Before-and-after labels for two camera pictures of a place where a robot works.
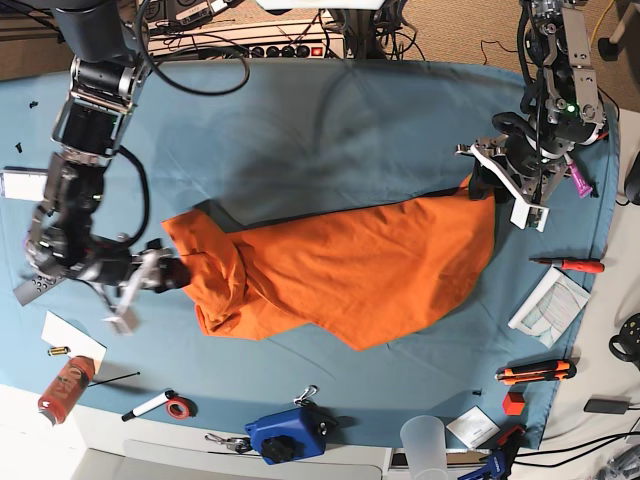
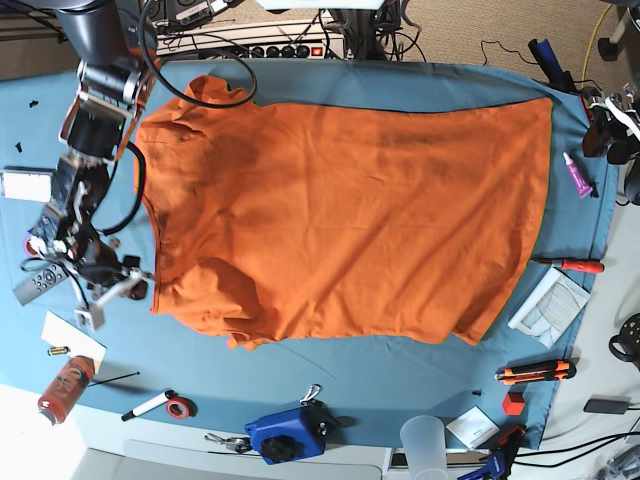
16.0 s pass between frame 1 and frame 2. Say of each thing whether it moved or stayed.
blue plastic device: stayed
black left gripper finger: moved
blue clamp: stayed
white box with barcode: stayed
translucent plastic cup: stayed
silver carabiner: stayed
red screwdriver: stayed
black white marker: stayed
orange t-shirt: moved
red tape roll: stayed
